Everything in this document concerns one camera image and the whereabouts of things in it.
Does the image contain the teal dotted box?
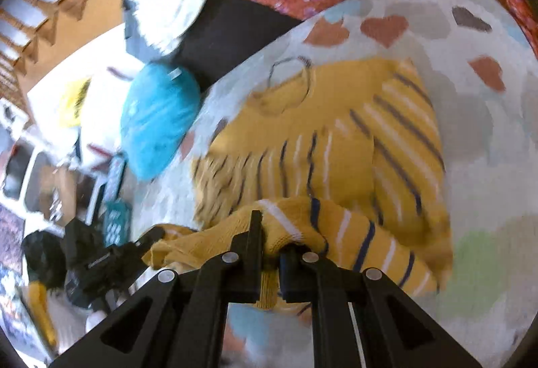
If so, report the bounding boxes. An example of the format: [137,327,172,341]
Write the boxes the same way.
[102,200,133,248]

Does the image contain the white cabinet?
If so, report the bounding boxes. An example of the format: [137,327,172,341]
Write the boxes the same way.
[0,99,106,226]

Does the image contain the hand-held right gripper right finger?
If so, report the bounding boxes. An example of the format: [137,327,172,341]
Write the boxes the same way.
[279,245,484,368]

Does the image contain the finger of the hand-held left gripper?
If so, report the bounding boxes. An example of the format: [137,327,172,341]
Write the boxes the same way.
[127,226,166,266]

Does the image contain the white yellow plush toy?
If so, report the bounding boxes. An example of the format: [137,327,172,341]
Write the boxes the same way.
[56,71,141,169]

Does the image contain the white heart print quilt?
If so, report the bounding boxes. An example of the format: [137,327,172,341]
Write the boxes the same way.
[126,0,538,368]

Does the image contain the yellow striped sweater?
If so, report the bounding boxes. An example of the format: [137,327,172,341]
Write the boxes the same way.
[141,57,455,312]

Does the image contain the teal pillow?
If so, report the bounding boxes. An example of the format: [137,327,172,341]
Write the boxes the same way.
[120,63,201,181]

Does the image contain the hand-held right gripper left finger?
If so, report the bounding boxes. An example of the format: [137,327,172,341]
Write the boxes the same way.
[50,209,265,368]

